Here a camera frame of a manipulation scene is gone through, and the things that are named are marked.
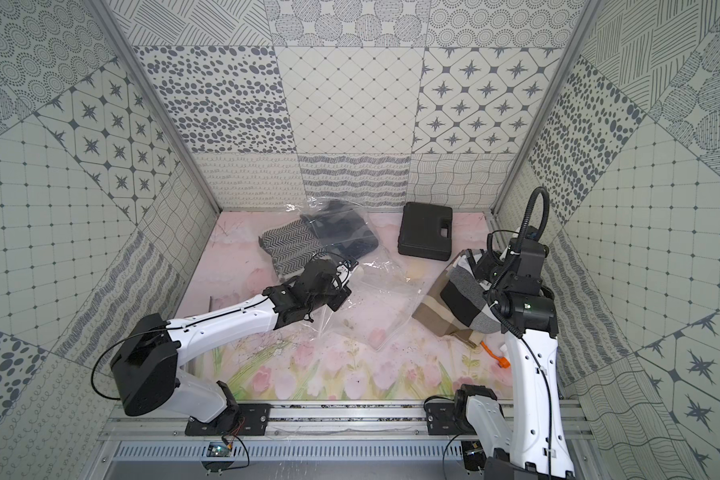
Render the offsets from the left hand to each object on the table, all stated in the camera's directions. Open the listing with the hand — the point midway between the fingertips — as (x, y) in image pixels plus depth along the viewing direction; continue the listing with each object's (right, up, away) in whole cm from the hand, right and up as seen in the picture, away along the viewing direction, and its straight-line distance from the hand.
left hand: (355, 283), depth 81 cm
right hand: (+34, +7, -10) cm, 36 cm away
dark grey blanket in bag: (-7, +16, +32) cm, 36 cm away
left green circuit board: (-33, -39, -10) cm, 52 cm away
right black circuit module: (+30, -40, -10) cm, 51 cm away
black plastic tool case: (+25, +15, +28) cm, 41 cm away
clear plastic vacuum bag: (+8, -9, +14) cm, 19 cm away
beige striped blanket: (+25, -11, +8) cm, 28 cm away
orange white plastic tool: (+41, -22, +2) cm, 47 cm away
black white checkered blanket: (+32, -4, +3) cm, 32 cm away
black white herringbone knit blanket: (-24, +10, +23) cm, 35 cm away
